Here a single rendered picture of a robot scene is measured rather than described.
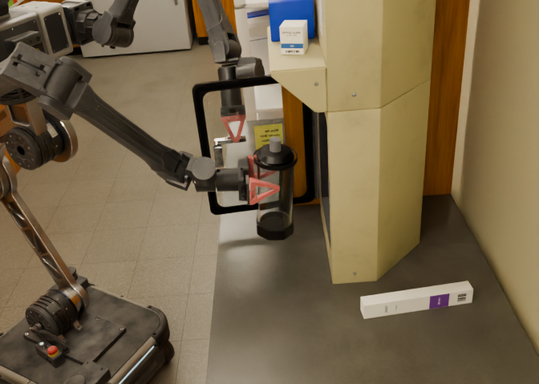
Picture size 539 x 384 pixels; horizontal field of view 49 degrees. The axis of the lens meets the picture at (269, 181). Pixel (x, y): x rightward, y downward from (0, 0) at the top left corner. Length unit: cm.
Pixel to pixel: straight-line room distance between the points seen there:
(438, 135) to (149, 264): 191
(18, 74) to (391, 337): 95
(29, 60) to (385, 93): 71
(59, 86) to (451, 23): 97
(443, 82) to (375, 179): 45
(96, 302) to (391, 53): 184
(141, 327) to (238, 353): 119
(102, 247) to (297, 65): 239
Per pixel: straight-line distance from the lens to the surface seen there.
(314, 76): 121
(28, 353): 258
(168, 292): 301
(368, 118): 126
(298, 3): 136
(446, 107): 172
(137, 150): 137
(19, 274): 343
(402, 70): 130
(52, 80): 125
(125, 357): 241
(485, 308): 148
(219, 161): 159
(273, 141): 141
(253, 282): 152
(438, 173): 181
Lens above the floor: 193
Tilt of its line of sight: 31 degrees down
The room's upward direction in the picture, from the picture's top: 5 degrees counter-clockwise
